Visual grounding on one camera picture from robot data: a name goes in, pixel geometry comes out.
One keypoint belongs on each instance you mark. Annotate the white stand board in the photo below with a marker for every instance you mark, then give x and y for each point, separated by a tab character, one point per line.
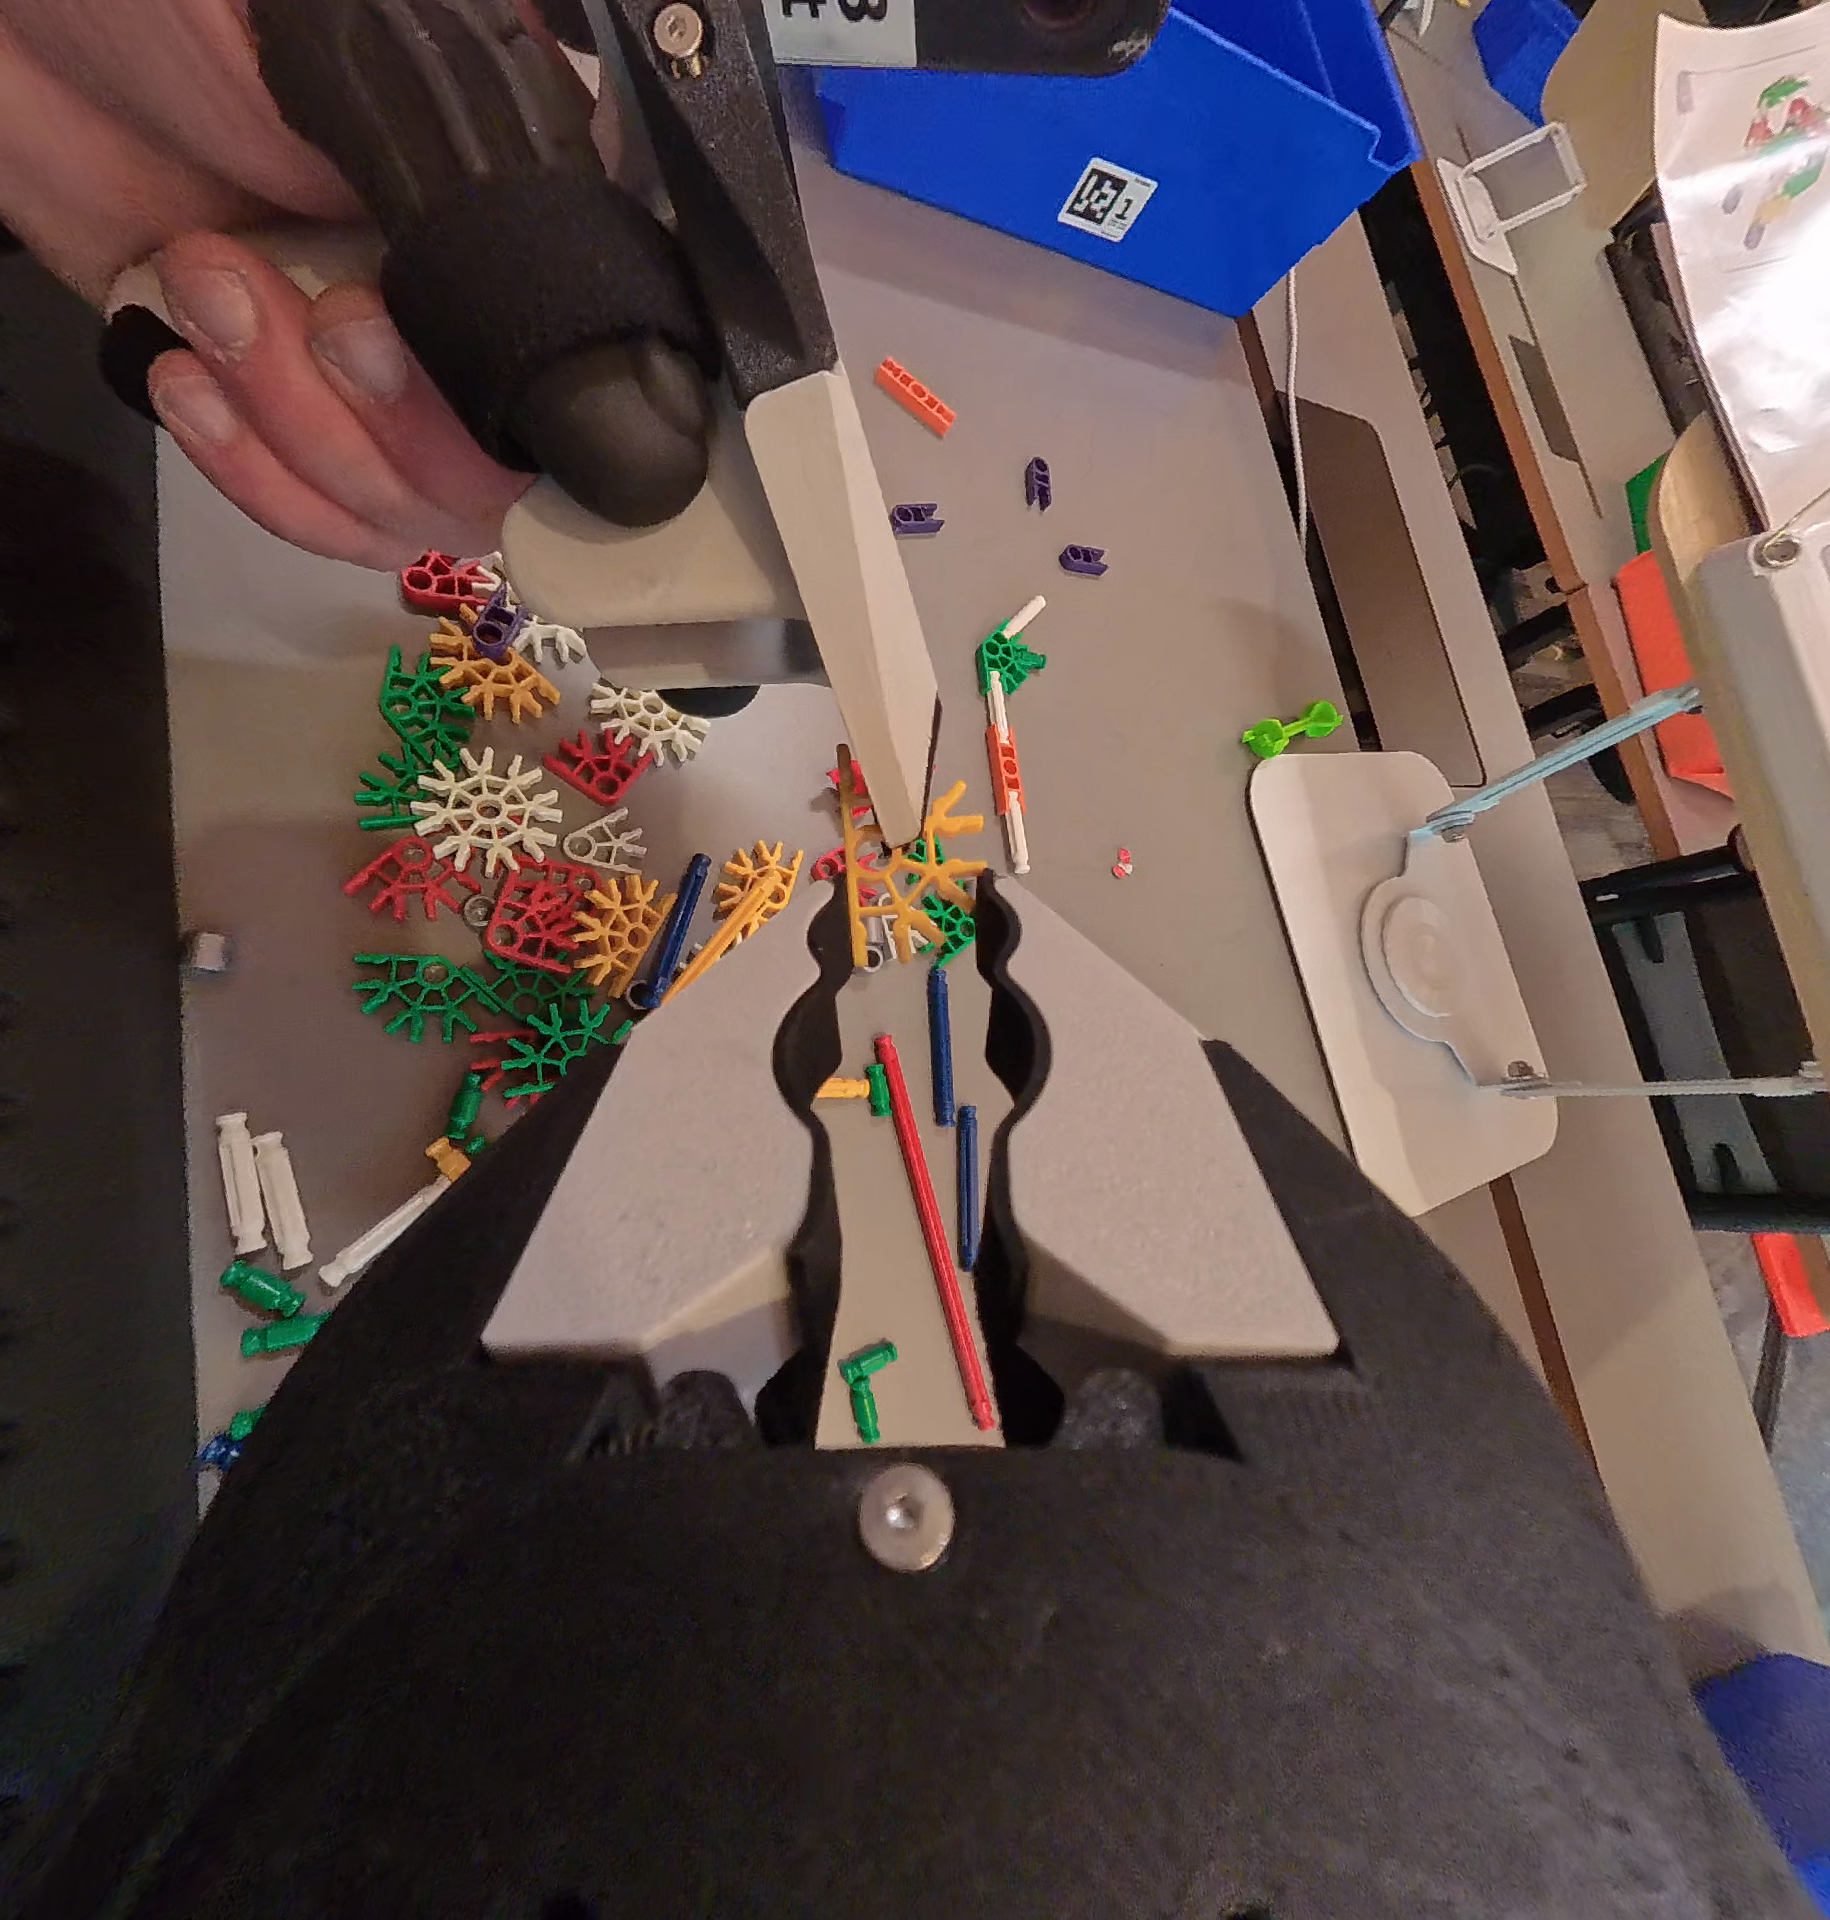
1802	826

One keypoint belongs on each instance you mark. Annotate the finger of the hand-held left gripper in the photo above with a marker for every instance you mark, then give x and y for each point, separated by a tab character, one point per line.
838	600

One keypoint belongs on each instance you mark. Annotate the black mesh chair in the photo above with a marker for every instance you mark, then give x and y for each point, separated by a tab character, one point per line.
63	901

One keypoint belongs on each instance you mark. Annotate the red long toy rod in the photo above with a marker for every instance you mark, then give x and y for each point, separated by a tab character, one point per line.
934	1218

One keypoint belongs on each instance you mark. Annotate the clear acrylic holder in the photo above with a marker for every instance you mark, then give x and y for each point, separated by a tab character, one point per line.
1524	182

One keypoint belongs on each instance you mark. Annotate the person's left hand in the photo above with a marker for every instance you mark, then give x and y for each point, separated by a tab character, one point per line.
296	435

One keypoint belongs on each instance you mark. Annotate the grey toy spacer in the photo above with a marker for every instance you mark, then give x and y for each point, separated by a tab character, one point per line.
203	952

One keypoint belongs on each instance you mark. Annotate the orange toy brick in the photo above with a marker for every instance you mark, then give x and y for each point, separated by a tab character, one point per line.
915	393
1007	755

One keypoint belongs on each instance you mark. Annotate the white stand base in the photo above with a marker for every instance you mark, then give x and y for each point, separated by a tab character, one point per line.
1333	837

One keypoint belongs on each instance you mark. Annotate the green toy connector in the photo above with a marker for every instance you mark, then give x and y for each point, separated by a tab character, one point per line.
950	925
1013	658

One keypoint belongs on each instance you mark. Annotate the red toy spool piece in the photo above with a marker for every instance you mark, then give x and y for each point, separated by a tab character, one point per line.
829	867

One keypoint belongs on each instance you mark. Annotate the lime green toy spool piece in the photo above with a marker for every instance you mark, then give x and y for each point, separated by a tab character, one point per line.
1285	730

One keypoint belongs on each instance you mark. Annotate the orange plastic bin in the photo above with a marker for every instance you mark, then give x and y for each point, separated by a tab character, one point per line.
1667	660

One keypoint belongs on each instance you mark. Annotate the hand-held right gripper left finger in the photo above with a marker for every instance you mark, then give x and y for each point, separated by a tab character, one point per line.
639	1204

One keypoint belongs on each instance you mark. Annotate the printed instruction sheet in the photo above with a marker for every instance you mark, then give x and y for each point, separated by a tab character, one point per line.
1783	302

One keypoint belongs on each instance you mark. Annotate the heap of mixed toy rods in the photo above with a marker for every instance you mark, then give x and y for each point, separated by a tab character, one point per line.
235	1190

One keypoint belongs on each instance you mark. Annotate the pile of colourful toy connectors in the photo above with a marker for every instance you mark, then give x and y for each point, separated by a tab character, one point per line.
486	808

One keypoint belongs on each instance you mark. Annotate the green short toy rod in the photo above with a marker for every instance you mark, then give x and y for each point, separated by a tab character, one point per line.
871	1364
876	1090
863	1413

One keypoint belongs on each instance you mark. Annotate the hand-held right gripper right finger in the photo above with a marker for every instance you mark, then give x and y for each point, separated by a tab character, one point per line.
1175	1204

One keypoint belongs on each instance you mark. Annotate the blue plastic bin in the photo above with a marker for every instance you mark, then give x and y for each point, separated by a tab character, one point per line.
1007	165
1802	1767

